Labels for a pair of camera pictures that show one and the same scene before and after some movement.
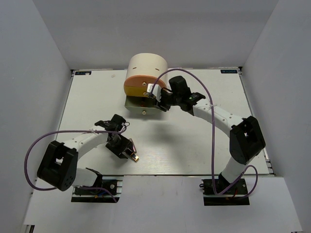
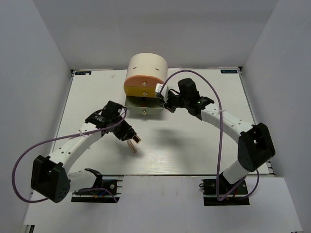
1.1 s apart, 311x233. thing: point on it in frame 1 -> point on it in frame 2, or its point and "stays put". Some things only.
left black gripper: [126, 143] -> [127, 128]
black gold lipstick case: [134, 157] -> [136, 139]
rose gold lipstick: [133, 145] stays put
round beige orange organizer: [144, 69] stays put
